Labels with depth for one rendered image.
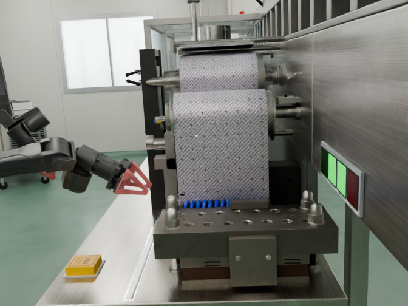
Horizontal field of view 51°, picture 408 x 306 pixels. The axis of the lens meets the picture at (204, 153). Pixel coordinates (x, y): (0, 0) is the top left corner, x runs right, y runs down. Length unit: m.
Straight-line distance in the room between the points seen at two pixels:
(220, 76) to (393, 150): 0.82
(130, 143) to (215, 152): 5.83
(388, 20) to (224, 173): 0.64
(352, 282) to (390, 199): 0.86
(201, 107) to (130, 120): 5.77
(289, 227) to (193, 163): 0.30
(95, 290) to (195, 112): 0.48
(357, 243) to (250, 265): 0.50
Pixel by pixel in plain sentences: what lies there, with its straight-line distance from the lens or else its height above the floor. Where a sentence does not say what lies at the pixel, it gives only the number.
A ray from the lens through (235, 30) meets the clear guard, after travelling 2.10.
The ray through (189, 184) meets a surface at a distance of 1.10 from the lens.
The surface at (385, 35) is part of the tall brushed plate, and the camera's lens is 0.58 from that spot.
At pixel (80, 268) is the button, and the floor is 0.92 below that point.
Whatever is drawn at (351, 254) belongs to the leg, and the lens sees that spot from 1.38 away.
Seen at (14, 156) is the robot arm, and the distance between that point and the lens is 1.11.
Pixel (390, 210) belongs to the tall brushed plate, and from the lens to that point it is 0.58.
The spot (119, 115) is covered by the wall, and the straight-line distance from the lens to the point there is 6.85.
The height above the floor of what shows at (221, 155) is 1.15.
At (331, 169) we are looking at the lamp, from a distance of 0.81.
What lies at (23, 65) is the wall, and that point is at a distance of 7.28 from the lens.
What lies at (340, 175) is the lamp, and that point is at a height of 1.19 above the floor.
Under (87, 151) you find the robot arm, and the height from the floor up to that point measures 1.18.
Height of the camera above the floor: 1.39
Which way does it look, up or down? 12 degrees down
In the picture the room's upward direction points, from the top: 3 degrees counter-clockwise
